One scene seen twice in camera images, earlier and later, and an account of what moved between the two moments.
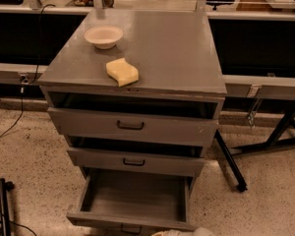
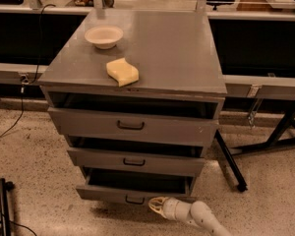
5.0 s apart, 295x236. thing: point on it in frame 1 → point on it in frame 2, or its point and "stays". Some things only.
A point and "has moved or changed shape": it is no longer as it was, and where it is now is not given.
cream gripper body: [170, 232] → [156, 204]
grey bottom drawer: [136, 203] has moved or changed shape
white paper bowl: [103, 36] stays
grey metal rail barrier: [263, 48] stays
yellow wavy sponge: [123, 72] stays
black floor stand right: [287, 133] stays
